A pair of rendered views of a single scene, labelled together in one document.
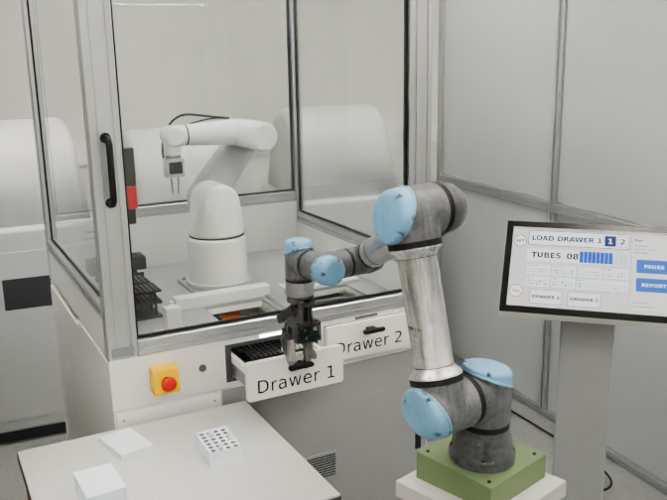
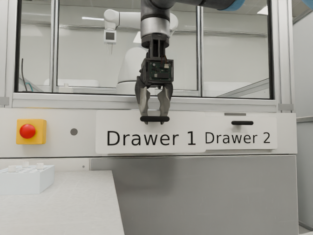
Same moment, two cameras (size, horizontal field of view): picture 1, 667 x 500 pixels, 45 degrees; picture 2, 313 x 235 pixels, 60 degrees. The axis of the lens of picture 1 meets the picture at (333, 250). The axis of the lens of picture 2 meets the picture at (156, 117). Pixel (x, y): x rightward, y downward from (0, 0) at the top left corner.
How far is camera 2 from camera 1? 166 cm
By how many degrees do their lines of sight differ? 25
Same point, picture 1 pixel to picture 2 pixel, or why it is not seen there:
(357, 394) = (227, 189)
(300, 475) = (85, 213)
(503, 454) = not seen: outside the picture
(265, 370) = (117, 120)
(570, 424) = not seen: outside the picture
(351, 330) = (221, 122)
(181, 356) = (53, 116)
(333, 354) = (193, 120)
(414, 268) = not seen: outside the picture
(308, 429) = (176, 215)
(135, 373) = (7, 123)
